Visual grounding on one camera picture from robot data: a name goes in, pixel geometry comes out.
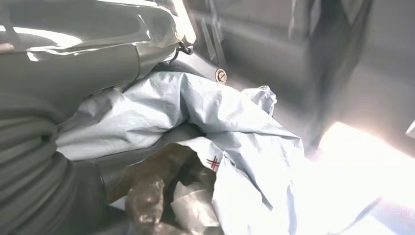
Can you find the grey courier bag red stripes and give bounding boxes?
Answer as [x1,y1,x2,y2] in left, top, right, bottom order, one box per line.
[55,70,306,235]

